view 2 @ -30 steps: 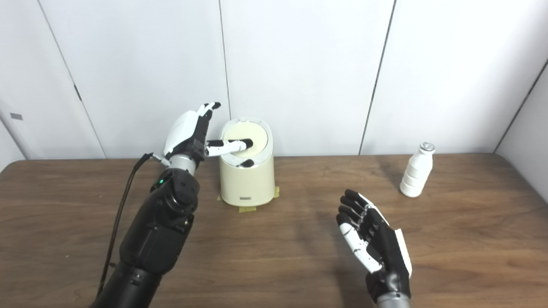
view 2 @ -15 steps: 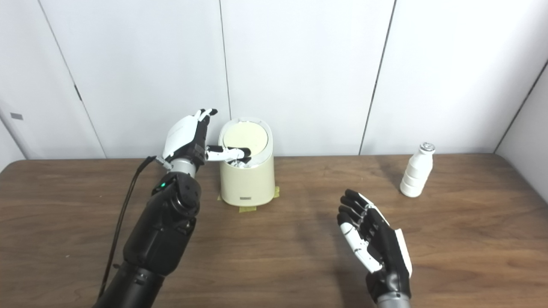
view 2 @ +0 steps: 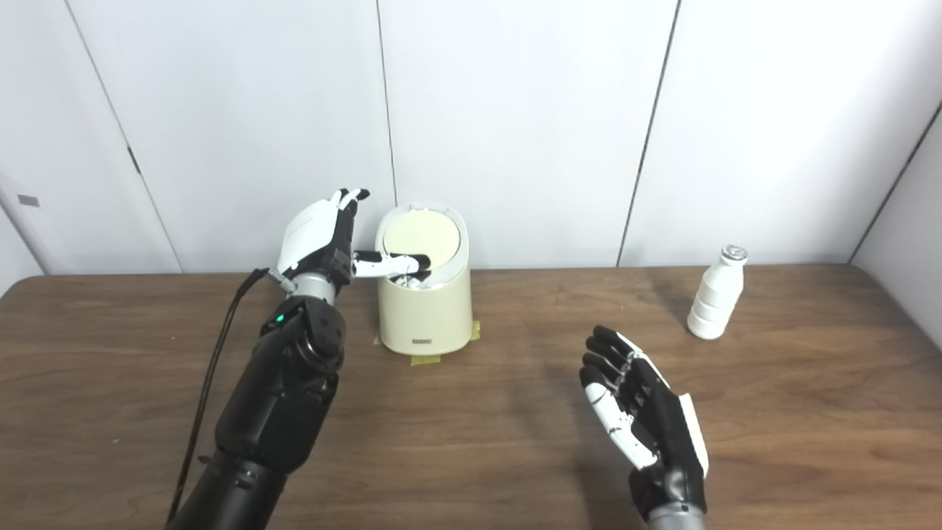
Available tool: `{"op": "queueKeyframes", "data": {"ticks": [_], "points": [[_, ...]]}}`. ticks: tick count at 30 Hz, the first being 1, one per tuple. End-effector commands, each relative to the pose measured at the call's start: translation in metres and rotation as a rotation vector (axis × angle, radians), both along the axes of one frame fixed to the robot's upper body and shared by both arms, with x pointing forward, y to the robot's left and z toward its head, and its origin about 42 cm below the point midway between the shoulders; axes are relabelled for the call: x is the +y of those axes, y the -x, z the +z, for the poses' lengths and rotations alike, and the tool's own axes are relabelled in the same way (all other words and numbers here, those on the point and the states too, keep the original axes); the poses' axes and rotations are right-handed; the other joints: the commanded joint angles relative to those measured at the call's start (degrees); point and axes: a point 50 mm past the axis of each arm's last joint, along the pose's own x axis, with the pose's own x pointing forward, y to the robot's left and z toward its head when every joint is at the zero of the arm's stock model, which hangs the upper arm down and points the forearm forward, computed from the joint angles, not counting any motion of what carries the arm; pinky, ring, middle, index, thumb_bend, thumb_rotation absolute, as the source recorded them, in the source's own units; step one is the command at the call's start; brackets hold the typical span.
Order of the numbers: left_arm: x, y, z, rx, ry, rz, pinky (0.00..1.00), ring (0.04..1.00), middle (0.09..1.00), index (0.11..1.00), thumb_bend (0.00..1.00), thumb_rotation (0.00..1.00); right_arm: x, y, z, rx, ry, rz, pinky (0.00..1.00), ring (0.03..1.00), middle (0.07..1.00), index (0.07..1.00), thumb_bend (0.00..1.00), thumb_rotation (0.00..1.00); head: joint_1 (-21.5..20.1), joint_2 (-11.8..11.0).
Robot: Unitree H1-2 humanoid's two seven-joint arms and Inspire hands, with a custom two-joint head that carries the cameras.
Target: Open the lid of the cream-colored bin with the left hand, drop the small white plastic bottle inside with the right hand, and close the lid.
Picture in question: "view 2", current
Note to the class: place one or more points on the cream-colored bin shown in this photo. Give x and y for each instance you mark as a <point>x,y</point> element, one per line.
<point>423,313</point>

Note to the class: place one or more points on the small grey wall label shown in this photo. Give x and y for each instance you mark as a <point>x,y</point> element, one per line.
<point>29,200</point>

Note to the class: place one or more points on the small white plastic bottle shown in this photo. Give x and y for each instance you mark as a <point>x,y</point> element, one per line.
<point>712,302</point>

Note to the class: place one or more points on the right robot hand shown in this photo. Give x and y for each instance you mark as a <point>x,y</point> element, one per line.
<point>662,434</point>

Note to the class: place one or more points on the cream round bin lid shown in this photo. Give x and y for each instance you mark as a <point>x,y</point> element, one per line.
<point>423,232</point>

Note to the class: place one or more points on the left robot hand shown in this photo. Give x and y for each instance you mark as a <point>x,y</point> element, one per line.
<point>313,232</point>

